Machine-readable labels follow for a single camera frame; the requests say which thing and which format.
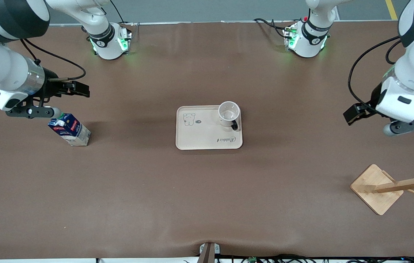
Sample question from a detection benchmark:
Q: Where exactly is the blue milk carton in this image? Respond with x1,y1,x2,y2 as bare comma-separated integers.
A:
48,113,91,147

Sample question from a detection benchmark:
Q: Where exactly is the white smiley mug black handle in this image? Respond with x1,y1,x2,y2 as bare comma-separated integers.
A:
218,101,241,132

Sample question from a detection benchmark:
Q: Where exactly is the cream rectangular tray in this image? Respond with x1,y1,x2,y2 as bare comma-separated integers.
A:
176,105,243,150

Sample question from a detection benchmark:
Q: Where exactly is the wooden mug stand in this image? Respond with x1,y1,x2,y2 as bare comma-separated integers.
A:
350,160,414,216

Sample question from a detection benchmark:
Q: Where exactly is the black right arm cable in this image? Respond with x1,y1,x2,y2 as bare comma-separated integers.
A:
20,38,86,81

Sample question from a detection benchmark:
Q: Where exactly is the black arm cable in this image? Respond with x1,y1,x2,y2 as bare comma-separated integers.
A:
20,38,86,81
348,35,402,107

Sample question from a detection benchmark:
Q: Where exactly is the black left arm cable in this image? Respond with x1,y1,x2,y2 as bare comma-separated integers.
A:
348,35,402,107

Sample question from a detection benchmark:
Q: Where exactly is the black base cable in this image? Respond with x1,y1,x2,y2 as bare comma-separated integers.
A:
253,18,293,40
110,0,136,27

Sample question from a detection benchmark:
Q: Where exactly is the metal table edge bracket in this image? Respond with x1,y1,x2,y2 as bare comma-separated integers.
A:
198,242,221,263

